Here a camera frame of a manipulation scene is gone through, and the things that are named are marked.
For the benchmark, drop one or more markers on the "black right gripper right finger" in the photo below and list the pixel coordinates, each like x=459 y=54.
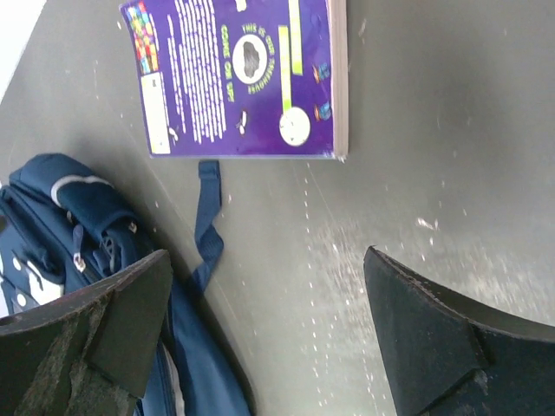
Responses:
x=446 y=354

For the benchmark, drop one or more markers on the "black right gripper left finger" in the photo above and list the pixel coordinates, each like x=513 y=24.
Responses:
x=89 y=352

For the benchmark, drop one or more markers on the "navy blue student backpack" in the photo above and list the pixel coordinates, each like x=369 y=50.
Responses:
x=68 y=228

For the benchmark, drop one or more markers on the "purple treehouse paperback book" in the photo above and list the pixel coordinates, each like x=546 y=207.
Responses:
x=240 y=79

